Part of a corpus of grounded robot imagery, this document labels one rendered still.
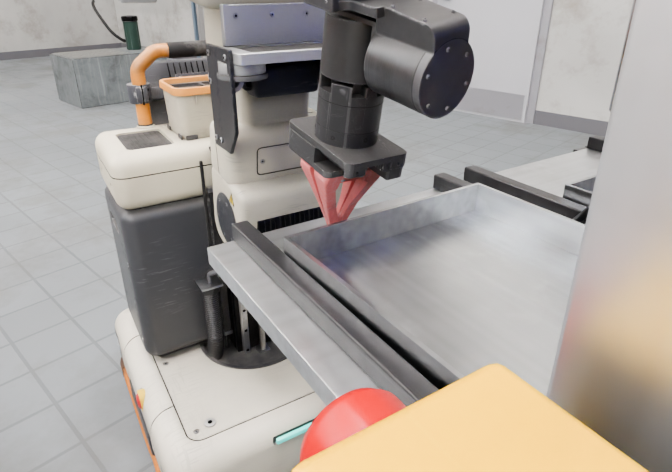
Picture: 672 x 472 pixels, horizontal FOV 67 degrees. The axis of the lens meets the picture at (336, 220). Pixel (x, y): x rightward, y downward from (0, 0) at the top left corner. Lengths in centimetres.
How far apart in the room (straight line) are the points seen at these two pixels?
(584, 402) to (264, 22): 76
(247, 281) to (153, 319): 82
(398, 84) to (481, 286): 20
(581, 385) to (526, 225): 43
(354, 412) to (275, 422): 103
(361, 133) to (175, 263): 85
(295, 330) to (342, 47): 22
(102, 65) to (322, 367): 547
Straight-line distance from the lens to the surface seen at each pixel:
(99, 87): 576
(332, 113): 44
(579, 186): 68
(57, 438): 170
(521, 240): 58
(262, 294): 46
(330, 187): 46
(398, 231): 56
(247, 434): 117
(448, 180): 67
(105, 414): 171
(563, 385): 18
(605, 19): 464
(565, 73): 476
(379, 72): 39
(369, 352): 36
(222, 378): 130
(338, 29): 42
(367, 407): 16
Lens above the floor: 113
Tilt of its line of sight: 25 degrees down
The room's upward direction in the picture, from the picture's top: straight up
